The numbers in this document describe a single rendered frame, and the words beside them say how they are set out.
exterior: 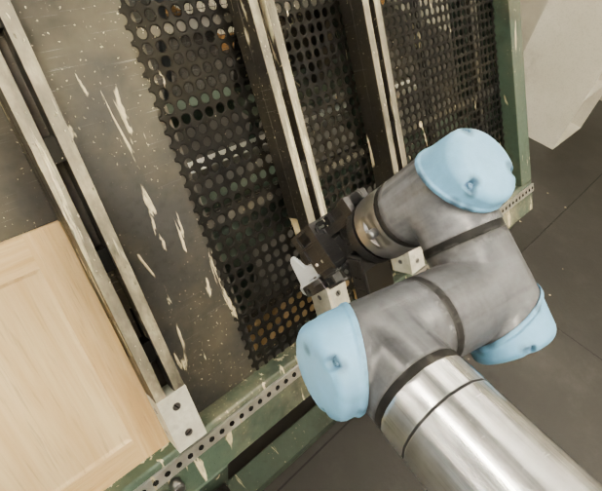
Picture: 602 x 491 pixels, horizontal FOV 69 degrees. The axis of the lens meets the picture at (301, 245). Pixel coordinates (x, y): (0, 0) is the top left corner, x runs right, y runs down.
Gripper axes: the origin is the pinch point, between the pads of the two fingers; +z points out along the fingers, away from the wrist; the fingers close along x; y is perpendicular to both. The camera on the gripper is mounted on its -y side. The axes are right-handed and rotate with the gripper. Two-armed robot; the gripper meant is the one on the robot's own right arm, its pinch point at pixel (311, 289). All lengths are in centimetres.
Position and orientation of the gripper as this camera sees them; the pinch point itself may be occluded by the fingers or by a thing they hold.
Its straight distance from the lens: 65.9
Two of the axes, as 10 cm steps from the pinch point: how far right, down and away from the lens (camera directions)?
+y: -5.4, -8.4, 0.6
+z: -4.2, 3.4, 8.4
